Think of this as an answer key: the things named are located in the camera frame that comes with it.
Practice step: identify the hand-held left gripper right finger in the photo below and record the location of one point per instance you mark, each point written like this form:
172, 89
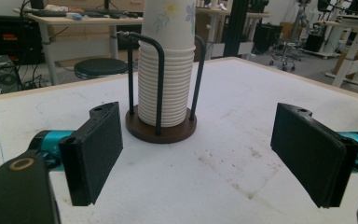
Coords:
310, 152

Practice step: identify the swivel chair with metal base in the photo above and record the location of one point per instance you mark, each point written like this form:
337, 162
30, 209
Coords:
284, 53

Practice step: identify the light wooden desk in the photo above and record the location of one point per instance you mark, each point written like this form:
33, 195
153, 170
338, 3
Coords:
84, 20

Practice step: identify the round black stool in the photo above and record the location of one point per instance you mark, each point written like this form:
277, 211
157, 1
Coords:
101, 67

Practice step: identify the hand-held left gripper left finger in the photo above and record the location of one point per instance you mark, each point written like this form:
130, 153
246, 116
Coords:
94, 155

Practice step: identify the black computer tower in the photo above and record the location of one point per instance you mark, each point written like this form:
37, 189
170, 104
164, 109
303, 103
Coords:
0, 76

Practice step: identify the black keyboard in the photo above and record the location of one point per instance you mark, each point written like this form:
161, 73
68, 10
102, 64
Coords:
45, 13

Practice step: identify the stack of white paper cups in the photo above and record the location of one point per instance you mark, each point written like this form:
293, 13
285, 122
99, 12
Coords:
167, 62

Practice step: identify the black metal post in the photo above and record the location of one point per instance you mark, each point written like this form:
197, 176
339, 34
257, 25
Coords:
234, 28

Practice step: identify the white desk with white legs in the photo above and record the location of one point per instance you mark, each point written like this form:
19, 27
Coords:
351, 46

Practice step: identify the black cabinet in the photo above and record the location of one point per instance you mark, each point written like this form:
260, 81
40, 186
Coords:
11, 39

